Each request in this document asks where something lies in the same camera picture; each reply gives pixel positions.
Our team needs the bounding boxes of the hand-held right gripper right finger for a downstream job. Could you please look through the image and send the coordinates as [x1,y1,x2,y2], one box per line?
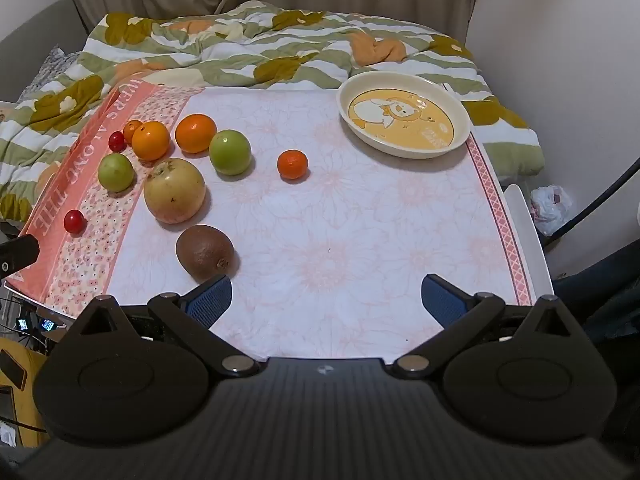
[390,274,583,379]

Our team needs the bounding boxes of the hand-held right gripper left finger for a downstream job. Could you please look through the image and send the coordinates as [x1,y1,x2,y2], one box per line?
[70,275,261,379]

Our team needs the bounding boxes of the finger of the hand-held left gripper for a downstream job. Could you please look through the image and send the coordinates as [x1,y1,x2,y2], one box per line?
[0,235,41,277]

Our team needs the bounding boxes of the brown kiwi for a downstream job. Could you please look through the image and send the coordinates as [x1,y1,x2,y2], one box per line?
[175,225,235,283]

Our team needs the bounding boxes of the yellow pear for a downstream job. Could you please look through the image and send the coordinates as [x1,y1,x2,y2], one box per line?
[144,158,207,224]

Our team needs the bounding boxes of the green jujube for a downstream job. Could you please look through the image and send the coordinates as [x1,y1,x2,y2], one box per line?
[208,130,252,177]
[97,153,135,193]

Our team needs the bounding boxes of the large orange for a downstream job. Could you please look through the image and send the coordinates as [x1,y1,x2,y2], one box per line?
[174,114,218,155]
[131,121,171,162]

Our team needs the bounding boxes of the cream plate with duck print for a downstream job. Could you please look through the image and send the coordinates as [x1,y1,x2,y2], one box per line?
[337,71,472,160]

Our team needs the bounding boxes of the pink floral tablecloth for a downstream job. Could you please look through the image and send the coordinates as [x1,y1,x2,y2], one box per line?
[5,84,555,366]

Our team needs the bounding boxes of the yellow container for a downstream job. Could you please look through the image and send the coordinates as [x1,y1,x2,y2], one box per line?
[0,337,48,448]

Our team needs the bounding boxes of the white plastic bag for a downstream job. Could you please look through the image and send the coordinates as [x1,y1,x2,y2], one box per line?
[530,185,573,237]

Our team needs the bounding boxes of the person's dark trousers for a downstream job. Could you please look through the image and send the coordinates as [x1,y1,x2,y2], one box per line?
[554,240,640,343]

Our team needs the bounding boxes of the grey patterned pillow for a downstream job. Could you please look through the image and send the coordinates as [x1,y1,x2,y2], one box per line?
[20,47,83,101]

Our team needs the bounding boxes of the green striped floral blanket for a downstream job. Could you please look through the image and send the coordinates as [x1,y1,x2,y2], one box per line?
[0,1,546,223]

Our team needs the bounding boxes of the black cable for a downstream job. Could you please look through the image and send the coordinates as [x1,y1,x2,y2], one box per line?
[542,157,640,248]

